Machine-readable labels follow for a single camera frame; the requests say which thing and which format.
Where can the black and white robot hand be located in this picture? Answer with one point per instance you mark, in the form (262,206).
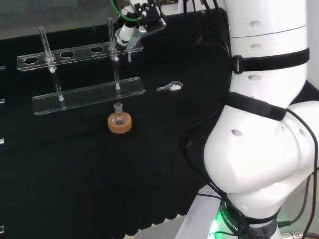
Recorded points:
(150,17)

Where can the translucent plastic funnel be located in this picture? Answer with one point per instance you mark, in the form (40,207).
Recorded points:
(129,53)

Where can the glass weighing funnel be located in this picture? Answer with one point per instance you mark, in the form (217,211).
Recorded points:
(174,86)

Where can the clear acrylic funnel stand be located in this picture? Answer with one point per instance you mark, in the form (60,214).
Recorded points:
(87,93)

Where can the small glass round-bottom flask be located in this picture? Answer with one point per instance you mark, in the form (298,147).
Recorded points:
(118,119)

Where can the black table cloth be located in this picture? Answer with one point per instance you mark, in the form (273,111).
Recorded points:
(74,174)

